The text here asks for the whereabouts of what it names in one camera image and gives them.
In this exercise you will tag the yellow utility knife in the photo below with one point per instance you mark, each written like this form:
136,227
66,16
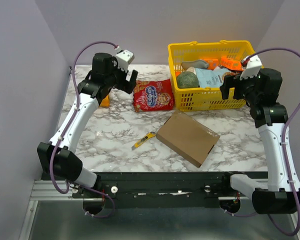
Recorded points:
148,136

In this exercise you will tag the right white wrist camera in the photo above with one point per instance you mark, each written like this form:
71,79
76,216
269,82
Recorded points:
251,66

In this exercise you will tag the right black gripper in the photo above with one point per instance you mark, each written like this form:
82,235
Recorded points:
234,86

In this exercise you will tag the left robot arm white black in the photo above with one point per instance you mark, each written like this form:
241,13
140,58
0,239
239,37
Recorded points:
57,156

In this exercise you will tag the grey pouch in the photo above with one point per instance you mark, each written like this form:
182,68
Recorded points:
200,64

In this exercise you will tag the orange snack packet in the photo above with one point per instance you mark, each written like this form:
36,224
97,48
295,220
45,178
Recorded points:
105,103

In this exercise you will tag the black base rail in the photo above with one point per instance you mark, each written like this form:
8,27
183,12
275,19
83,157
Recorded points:
158,190

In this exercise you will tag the red candy bag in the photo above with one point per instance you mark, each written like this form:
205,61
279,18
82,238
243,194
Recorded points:
149,96

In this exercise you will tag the brown cardboard express box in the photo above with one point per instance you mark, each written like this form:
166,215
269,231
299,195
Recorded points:
187,137

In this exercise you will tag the yellow plastic basket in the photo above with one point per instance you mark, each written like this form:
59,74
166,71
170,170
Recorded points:
199,99

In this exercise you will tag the orange carton box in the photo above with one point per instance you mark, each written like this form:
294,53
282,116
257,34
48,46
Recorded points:
231,64

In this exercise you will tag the aluminium frame profile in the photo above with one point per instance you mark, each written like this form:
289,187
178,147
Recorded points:
42,190

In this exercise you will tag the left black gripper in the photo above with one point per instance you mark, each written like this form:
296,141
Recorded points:
129,86

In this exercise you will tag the small orange box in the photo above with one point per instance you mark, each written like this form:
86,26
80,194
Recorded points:
210,63

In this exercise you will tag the light blue chips bag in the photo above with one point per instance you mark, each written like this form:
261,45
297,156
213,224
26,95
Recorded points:
212,78

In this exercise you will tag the green round melon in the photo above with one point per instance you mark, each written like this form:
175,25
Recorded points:
186,80

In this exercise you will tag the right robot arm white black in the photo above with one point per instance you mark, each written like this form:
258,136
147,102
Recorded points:
283,186

